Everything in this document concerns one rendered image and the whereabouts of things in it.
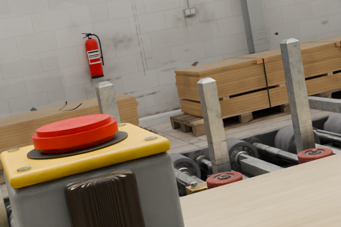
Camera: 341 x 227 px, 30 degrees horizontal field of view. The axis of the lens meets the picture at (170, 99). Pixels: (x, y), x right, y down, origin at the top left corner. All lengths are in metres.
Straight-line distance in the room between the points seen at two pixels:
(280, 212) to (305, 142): 0.48
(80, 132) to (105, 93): 1.12
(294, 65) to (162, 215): 1.30
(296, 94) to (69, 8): 6.12
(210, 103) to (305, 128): 0.26
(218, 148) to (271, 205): 0.35
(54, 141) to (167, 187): 0.05
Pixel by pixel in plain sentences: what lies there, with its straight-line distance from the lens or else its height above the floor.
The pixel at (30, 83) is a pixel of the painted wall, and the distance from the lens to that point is 7.48.
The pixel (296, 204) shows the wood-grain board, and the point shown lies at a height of 0.90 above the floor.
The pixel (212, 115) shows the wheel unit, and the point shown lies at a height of 1.03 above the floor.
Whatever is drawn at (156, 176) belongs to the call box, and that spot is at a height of 1.21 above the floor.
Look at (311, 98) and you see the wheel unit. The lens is 1.91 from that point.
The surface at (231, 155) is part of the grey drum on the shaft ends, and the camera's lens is 1.96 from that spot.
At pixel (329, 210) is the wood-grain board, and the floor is 0.90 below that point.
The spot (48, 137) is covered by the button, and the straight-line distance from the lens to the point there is 0.29.
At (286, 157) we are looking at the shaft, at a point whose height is 0.81.
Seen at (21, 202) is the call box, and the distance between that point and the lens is 0.27.
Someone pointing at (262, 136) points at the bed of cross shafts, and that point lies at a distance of 2.13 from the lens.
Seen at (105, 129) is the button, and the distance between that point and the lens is 0.29.
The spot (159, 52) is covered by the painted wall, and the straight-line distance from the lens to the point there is 7.78.
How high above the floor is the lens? 1.27
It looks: 7 degrees down
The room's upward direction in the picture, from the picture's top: 10 degrees counter-clockwise
